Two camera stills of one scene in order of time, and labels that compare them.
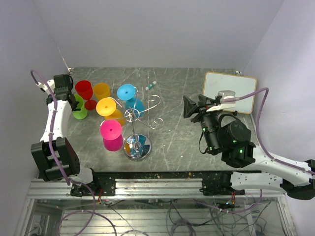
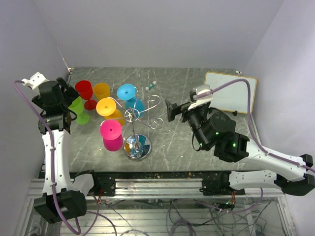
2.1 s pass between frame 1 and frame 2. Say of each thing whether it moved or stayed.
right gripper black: moved
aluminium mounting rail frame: stayed
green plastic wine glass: moved
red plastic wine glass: stayed
